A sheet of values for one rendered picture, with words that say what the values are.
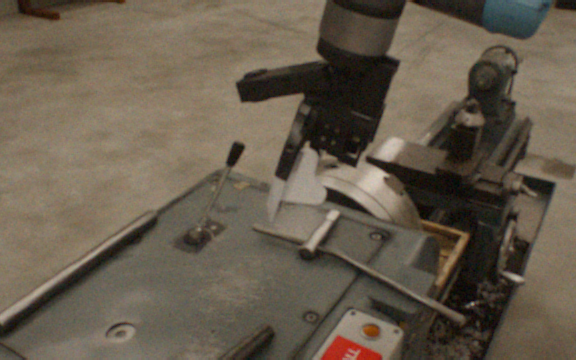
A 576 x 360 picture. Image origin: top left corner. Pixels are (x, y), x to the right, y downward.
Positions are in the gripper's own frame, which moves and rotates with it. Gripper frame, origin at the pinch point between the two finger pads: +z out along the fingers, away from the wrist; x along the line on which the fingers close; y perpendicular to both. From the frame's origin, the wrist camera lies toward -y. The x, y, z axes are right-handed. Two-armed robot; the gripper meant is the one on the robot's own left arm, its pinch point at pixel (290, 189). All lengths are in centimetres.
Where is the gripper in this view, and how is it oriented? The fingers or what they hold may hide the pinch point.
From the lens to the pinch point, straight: 68.2
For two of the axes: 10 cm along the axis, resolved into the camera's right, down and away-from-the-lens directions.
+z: -2.2, 8.0, 5.6
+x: 3.9, -4.5, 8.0
